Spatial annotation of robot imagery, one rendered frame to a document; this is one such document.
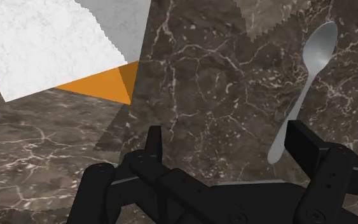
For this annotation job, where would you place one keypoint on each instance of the grey spoon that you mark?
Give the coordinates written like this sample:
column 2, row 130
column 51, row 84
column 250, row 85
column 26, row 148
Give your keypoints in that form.
column 314, row 65

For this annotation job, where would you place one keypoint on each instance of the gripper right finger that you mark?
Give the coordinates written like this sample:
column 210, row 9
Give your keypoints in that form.
column 327, row 173

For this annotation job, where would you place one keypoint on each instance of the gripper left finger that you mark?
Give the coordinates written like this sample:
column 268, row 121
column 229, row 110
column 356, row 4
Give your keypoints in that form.
column 141, row 173

